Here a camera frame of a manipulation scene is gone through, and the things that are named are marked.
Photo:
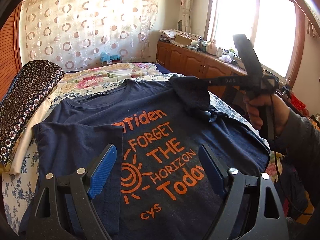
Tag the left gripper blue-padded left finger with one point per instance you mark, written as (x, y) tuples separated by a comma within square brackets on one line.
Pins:
[(99, 170)]

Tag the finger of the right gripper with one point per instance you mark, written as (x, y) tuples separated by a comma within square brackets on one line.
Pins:
[(225, 81)]

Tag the circle-patterned sheer curtain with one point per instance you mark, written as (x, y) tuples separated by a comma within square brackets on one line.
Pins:
[(73, 33)]

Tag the navy printed t-shirt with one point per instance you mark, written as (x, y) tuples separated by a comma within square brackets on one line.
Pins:
[(157, 188)]

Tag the pink floral quilt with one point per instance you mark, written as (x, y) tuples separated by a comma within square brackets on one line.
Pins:
[(107, 74)]

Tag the window with wooden frame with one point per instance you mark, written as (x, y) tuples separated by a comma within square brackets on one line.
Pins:
[(275, 28)]

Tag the person's right hand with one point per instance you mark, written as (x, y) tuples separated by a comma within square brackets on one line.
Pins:
[(264, 108)]

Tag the wooden sideboard cabinet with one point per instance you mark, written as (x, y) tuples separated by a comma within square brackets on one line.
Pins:
[(193, 63)]

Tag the blue floral bedspread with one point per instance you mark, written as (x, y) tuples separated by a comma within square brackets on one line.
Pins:
[(19, 189)]

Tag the grey right sleeve forearm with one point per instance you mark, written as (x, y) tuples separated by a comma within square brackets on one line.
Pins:
[(301, 141)]

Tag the cardboard box on cabinet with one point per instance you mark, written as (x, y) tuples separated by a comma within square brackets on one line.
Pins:
[(185, 41)]

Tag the wooden headboard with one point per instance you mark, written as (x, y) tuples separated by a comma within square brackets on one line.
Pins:
[(10, 59)]

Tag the teal item behind bed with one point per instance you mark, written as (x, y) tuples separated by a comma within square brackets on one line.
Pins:
[(107, 59)]

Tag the tied beige window curtain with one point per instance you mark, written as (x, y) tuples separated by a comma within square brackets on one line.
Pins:
[(186, 15)]

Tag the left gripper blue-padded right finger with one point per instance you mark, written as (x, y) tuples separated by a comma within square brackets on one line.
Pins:
[(215, 170)]

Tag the cream folded blanket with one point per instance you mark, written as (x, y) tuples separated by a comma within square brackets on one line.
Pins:
[(25, 138)]

